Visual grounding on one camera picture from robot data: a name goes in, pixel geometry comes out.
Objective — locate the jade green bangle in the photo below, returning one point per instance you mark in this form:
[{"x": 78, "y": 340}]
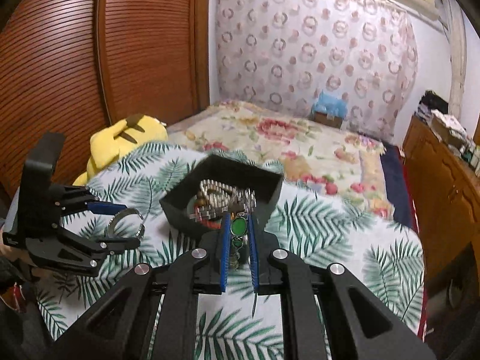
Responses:
[{"x": 192, "y": 209}]

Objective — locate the stack of folded clothes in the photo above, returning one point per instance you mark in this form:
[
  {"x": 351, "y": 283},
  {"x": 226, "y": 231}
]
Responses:
[{"x": 430, "y": 102}]

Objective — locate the cardboard box under toy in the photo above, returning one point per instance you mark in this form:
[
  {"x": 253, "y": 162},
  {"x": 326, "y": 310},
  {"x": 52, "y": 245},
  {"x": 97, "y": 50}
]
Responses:
[{"x": 327, "y": 120}]

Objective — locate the silver metal bangle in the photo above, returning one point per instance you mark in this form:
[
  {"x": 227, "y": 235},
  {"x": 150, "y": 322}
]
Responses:
[{"x": 127, "y": 223}]

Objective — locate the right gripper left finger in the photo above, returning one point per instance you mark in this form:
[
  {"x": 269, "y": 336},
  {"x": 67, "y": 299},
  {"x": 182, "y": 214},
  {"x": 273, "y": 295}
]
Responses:
[{"x": 203, "y": 270}]

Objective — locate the blue plush toy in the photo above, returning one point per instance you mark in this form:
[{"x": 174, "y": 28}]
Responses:
[{"x": 330, "y": 105}]

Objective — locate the cream side curtain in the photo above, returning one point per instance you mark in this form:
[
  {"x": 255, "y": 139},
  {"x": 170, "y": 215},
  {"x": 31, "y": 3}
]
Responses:
[{"x": 458, "y": 51}]

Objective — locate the circle pattern curtain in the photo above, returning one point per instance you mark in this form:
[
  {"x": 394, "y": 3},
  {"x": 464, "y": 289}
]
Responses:
[{"x": 280, "y": 54}]

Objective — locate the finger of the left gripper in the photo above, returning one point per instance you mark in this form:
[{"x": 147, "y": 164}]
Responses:
[
  {"x": 107, "y": 207},
  {"x": 81, "y": 256}
]

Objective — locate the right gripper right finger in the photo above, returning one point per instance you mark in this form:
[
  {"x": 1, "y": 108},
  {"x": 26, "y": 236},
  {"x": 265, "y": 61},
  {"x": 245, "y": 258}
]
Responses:
[{"x": 276, "y": 271}]

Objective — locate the wooden sideboard cabinet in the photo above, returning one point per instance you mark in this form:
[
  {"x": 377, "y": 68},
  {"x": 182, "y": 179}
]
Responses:
[{"x": 445, "y": 193}]

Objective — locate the floral bed blanket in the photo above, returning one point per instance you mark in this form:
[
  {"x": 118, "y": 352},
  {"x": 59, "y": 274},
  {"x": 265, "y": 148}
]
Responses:
[{"x": 326, "y": 159}]

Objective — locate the brown louvered wardrobe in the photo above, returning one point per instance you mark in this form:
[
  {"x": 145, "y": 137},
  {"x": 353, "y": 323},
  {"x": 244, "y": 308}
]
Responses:
[{"x": 77, "y": 66}]

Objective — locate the bottles on sideboard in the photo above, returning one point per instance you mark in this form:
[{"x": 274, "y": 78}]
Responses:
[{"x": 470, "y": 155}]

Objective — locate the palm leaf print cloth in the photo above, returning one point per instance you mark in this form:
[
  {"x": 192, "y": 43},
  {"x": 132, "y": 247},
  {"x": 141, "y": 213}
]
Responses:
[{"x": 386, "y": 256}]

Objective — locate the yellow plush toy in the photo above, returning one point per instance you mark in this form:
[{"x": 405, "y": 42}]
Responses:
[{"x": 113, "y": 143}]

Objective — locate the dark blue bed sheet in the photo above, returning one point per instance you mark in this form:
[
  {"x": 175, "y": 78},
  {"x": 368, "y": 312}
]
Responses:
[{"x": 396, "y": 186}]

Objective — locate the black jewelry box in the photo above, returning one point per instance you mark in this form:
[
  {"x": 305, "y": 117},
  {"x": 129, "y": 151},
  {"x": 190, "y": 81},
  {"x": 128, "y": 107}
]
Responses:
[{"x": 220, "y": 185}]

